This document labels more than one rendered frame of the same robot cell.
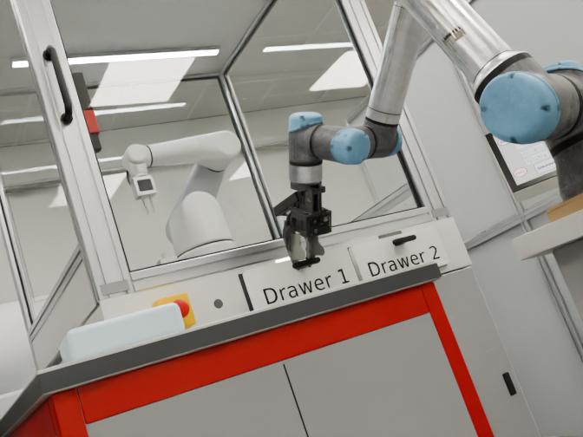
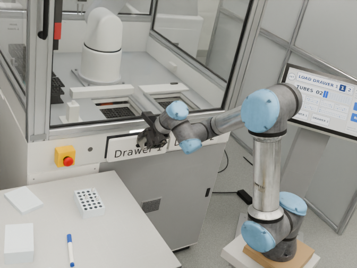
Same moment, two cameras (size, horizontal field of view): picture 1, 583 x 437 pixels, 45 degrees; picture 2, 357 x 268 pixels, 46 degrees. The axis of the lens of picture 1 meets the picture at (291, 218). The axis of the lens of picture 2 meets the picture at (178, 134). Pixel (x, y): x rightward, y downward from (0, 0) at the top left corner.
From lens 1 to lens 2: 1.20 m
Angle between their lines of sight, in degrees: 42
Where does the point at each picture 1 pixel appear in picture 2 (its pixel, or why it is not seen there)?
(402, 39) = not seen: hidden behind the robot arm
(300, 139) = (169, 121)
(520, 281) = (266, 69)
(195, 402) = not seen: outside the picture
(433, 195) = (232, 105)
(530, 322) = (257, 88)
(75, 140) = (42, 50)
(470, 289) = (218, 152)
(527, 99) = (261, 244)
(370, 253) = not seen: hidden behind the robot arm
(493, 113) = (246, 231)
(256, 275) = (115, 143)
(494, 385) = (200, 192)
